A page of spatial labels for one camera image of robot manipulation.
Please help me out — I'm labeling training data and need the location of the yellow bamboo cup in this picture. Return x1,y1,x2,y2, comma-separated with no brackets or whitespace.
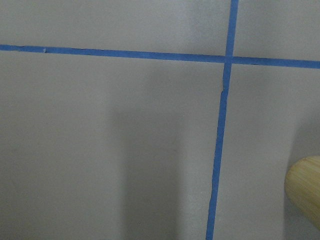
284,155,320,229

